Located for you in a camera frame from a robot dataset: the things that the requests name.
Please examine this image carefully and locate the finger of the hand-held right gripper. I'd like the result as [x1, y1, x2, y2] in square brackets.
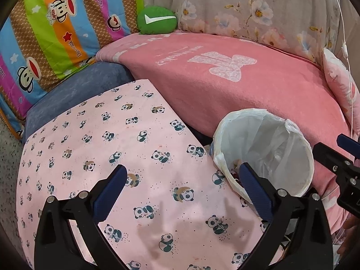
[313, 141, 355, 175]
[337, 134, 360, 158]

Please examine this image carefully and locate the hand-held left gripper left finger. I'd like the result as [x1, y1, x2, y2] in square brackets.
[34, 164, 129, 270]

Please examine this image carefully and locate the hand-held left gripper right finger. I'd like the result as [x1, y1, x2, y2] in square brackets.
[239, 162, 334, 270]

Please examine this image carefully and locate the bin with white bag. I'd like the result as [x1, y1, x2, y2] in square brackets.
[209, 109, 315, 226]

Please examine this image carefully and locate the person's right hand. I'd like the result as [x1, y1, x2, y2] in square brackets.
[335, 215, 360, 257]

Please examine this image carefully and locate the pink panda print sheet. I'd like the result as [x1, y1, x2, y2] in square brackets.
[15, 79, 285, 270]

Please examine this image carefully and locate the pink pillow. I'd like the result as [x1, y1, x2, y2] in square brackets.
[322, 47, 360, 136]

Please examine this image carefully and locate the blue-grey cushion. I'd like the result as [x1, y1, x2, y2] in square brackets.
[22, 61, 136, 144]

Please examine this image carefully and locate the pink blanket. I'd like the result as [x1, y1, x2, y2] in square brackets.
[96, 29, 358, 234]

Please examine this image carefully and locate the colourful monkey print quilt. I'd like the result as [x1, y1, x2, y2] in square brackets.
[0, 0, 147, 137]

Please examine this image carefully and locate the grey floral cloth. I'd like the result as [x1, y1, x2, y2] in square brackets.
[140, 0, 350, 68]

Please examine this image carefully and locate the green cushion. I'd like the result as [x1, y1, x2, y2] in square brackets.
[137, 6, 178, 35]

